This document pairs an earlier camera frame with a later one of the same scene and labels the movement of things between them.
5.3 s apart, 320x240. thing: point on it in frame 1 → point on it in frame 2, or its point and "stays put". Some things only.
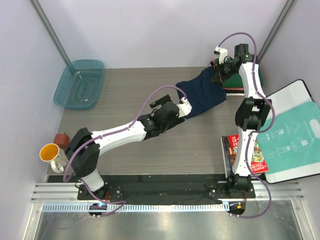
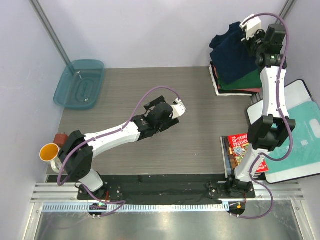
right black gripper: x=217 y=76 → x=259 y=33
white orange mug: x=51 y=152 stays put
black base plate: x=141 y=187 stays put
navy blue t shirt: x=202 y=94 → x=230 y=56
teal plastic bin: x=80 y=90 stays put
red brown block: x=62 y=140 stays put
